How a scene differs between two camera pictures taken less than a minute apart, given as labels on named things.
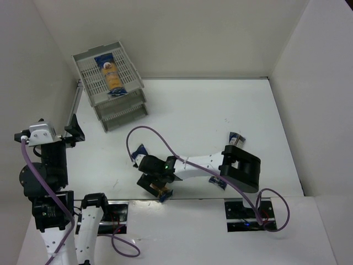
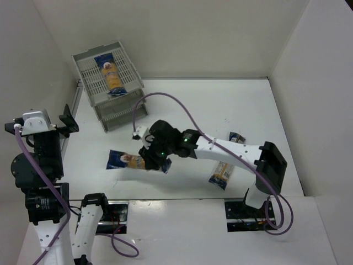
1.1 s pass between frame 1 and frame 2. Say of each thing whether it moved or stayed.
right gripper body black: moved
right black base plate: stayed
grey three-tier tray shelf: stayed
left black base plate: stayed
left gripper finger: moved
